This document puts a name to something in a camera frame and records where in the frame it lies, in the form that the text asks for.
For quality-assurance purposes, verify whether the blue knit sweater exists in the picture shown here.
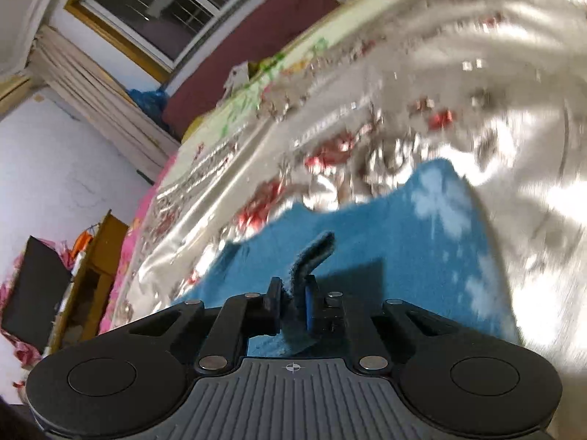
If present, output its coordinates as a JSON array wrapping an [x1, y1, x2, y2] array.
[[186, 159, 519, 343]]

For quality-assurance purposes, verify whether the wooden tv cabinet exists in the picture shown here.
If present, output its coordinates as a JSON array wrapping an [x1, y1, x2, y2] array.
[[45, 210, 128, 355]]

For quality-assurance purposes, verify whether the pink floral bed sheet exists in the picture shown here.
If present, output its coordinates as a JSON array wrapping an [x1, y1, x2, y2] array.
[[99, 0, 402, 333]]

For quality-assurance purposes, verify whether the orange object on cabinet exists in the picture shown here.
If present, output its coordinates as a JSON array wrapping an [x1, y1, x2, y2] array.
[[71, 231, 94, 258]]

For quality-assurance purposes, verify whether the black television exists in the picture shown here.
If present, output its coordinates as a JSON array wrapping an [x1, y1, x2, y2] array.
[[1, 236, 71, 353]]

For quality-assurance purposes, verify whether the blue plastic bag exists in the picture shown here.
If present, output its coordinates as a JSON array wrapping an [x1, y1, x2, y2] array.
[[127, 89, 168, 125]]

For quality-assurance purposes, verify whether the crumpled cloth on bed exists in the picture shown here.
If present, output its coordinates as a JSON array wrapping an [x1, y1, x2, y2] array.
[[223, 62, 249, 98]]

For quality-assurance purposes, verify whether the beige curtain left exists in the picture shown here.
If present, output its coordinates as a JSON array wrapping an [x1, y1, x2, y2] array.
[[28, 25, 179, 180]]

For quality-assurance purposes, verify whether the silver floral satin bedspread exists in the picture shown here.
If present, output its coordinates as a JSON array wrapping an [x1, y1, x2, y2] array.
[[109, 0, 587, 440]]

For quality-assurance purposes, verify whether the dark red headboard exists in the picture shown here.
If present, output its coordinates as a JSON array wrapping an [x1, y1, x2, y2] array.
[[162, 0, 339, 138]]

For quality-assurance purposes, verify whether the window with metal bars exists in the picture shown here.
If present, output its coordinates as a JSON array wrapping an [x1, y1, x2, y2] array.
[[65, 0, 253, 83]]

